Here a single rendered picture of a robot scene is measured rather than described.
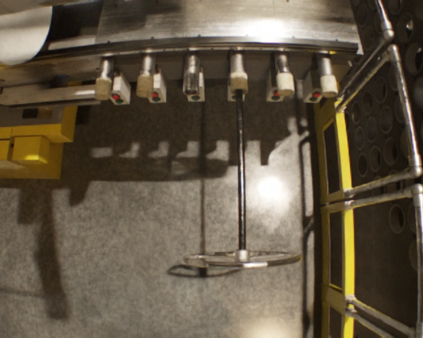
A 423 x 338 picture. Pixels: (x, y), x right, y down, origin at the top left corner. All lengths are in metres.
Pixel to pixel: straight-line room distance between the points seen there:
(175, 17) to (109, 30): 0.27
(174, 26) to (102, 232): 1.35
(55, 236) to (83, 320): 0.59
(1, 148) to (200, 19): 1.20
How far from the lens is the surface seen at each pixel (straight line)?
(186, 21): 1.20
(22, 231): 2.33
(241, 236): 0.99
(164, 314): 1.97
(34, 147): 1.60
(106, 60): 1.23
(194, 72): 1.11
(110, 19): 1.29
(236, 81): 1.09
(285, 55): 1.17
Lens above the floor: 1.86
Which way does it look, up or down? 78 degrees down
